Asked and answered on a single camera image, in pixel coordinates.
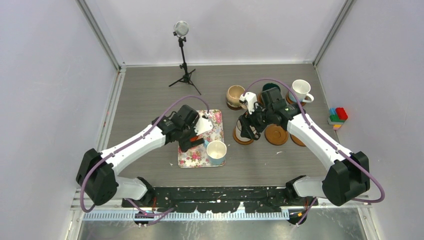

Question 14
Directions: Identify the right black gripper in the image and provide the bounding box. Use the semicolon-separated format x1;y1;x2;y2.
238;101;273;140

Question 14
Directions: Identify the floral serving tray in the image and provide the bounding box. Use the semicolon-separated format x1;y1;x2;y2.
177;109;225;168

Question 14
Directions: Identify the white light blue mug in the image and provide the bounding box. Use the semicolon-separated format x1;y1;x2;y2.
204;140;227;166

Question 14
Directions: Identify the beige mug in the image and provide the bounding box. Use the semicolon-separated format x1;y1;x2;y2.
226;85;245;107

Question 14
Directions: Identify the dark green mug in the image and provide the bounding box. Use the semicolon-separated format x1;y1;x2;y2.
261;82;281;93

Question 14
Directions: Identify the white mug brown rim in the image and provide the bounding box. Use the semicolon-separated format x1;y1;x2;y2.
235;120;252;141

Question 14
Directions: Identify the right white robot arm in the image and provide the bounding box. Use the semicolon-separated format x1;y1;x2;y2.
238;87;371;206

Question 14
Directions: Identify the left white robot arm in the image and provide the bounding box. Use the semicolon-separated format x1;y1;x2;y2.
76;104;214;207

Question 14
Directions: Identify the dark brown wooden coaster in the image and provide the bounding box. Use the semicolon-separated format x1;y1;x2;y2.
226;103;243;111

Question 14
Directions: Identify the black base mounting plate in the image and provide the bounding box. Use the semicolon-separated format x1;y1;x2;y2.
134;186;313;214

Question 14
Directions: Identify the colourful toy block stack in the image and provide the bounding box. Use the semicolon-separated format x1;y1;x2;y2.
327;107;348;131

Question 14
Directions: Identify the microphone on black tripod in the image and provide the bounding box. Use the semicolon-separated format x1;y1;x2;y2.
169;20;202;95

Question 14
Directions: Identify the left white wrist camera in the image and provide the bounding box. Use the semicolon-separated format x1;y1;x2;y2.
194;112;214;136

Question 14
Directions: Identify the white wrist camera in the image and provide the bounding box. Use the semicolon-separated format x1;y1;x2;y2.
239;92;257;115
194;112;214;136

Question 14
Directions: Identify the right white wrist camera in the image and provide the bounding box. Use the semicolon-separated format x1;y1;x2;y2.
239;92;257;115

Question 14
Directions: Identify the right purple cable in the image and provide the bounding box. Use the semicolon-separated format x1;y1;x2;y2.
243;78;386;227

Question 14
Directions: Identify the purple cable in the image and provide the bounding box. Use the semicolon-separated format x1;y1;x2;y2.
243;78;386;227
79;95;210;227

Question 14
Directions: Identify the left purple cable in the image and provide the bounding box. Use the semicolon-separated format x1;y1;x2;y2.
79;95;210;227

